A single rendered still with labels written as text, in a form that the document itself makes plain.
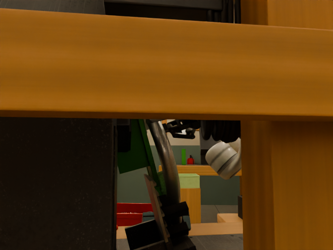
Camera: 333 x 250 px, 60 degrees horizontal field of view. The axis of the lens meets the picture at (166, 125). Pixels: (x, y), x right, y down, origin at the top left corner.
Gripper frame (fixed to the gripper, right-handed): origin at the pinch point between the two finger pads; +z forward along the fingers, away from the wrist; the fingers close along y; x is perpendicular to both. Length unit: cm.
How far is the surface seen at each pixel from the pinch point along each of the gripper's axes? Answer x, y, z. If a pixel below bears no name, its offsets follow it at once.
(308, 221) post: 35.8, 10.8, -9.0
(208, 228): 3.8, -45.1, -10.7
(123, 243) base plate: 6.8, -32.4, 15.3
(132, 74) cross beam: 25.9, 28.3, 6.3
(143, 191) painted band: -339, -462, -8
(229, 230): 7.1, -44.1, -16.2
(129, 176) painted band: -371, -438, 14
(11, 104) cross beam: 26.0, 28.1, 16.8
